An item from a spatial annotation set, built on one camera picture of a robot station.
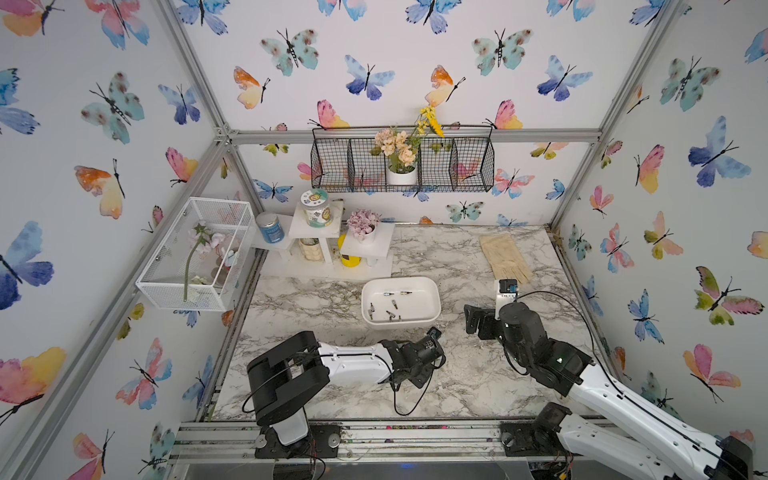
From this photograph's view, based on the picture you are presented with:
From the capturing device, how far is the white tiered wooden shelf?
37.1 inches

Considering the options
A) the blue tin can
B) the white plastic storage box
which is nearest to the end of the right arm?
the white plastic storage box

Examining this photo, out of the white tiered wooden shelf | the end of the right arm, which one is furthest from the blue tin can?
the end of the right arm

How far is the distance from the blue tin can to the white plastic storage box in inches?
12.2

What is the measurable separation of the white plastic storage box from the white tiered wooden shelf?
2.9 inches

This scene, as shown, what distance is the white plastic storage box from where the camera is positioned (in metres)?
0.95
